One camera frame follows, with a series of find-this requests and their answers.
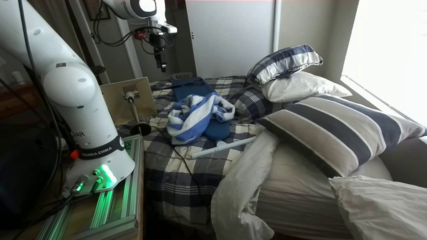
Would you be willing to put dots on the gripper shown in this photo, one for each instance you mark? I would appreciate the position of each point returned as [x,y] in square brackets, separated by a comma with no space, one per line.
[158,40]

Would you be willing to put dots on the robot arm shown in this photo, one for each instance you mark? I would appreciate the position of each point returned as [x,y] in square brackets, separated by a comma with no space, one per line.
[71,100]

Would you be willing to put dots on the blue white striped towel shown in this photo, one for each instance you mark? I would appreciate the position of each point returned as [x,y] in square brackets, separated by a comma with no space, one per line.
[191,116]

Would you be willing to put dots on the white laundry basket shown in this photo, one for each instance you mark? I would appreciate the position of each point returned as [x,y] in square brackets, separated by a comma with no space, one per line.
[182,76]

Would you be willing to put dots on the framed picture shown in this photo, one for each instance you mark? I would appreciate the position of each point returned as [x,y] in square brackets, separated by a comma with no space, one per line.
[100,13]

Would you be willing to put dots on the white slanted stand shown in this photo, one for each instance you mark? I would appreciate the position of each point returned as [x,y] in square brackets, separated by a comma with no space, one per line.
[91,43]

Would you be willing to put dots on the white cabinet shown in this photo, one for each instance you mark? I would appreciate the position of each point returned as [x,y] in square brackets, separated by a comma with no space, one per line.
[230,36]

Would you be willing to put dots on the blue plaid pillow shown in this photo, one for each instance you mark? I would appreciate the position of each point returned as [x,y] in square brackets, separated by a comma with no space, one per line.
[253,103]
[283,63]

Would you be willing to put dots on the white rod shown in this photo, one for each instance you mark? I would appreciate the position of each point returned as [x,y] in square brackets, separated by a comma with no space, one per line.
[230,144]

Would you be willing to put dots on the blue plaid duvet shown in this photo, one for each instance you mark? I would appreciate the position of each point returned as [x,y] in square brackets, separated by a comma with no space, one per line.
[166,173]

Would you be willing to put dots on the white pillow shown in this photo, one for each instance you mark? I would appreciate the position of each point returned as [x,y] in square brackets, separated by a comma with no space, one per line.
[383,210]
[300,87]

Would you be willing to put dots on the white bed sheet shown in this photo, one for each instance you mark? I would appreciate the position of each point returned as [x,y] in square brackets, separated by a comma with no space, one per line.
[238,186]

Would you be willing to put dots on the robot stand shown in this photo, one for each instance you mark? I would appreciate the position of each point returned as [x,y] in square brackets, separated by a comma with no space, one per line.
[113,213]

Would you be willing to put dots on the large striped pillow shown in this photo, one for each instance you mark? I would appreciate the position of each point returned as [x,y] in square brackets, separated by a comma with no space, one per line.
[333,130]

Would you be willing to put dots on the mattress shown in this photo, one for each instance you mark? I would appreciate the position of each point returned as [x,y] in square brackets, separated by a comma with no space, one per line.
[293,196]

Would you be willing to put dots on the window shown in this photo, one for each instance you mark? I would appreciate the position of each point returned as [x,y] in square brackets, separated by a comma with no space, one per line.
[387,50]

